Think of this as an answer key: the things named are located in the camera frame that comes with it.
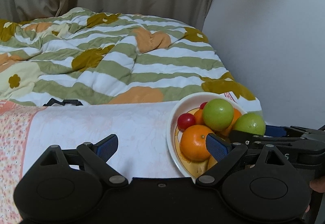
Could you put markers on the striped floral blanket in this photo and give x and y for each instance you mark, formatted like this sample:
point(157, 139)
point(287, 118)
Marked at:
point(111, 58)

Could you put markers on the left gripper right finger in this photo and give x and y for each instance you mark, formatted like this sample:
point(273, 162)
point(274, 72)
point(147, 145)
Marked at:
point(227, 157)

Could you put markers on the small red cherry tomato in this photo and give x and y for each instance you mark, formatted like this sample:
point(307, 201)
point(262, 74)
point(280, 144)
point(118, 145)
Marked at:
point(203, 105)

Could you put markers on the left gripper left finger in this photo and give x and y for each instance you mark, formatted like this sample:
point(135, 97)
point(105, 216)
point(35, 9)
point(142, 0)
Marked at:
point(96, 156)

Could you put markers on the small mandarin orange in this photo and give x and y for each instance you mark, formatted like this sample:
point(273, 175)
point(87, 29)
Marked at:
point(199, 117)

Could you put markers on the duck pattern plate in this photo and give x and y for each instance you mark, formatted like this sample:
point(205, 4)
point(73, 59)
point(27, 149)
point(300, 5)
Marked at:
point(188, 112)

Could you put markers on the white pink patterned cloth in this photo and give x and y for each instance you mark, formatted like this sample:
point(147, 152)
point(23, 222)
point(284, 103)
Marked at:
point(26, 132)

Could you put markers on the red plum tomato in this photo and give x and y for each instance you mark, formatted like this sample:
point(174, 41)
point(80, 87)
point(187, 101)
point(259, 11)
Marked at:
point(185, 121)

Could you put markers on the large orange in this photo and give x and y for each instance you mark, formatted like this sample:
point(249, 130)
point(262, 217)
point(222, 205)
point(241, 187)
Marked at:
point(193, 143)

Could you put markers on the black plastic bracket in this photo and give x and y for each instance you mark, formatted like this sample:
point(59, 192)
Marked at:
point(53, 102)

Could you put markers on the green apple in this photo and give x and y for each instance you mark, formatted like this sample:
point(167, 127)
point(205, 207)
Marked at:
point(218, 114)
point(250, 123)

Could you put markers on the right hand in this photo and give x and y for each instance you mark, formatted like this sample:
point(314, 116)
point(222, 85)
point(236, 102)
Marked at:
point(318, 185)

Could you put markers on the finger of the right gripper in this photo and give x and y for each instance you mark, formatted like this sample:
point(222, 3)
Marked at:
point(294, 131)
point(299, 143)

